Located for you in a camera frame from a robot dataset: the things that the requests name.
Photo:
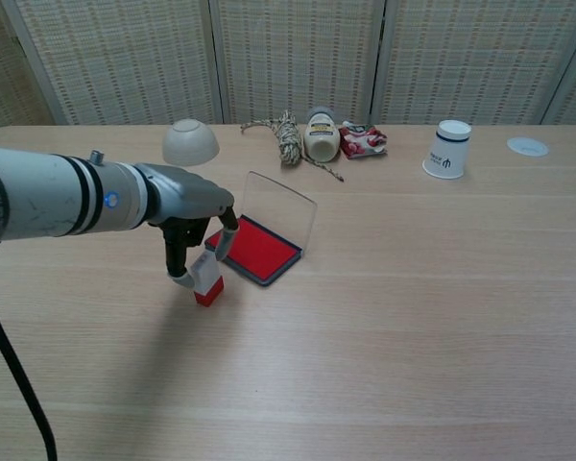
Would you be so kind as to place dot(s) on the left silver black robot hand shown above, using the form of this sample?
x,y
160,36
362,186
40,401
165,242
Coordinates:
x,y
187,197

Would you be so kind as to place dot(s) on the small red white stamp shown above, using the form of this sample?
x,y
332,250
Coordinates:
x,y
208,283

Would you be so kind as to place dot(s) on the red ink pad case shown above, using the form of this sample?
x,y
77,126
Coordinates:
x,y
259,249

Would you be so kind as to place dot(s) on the beige upturned bowl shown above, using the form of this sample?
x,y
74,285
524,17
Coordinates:
x,y
189,144

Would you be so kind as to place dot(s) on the mayonnaise squeeze bottle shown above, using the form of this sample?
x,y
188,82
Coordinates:
x,y
321,139

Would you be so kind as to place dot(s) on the woven folding screen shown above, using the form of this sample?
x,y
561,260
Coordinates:
x,y
293,57

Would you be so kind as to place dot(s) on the red sauce pouch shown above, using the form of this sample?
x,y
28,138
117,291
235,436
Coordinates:
x,y
362,140

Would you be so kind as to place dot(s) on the white upturned paper cup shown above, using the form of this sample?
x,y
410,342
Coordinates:
x,y
446,153

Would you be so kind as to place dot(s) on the translucent round lid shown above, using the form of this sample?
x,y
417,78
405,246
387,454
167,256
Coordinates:
x,y
527,146

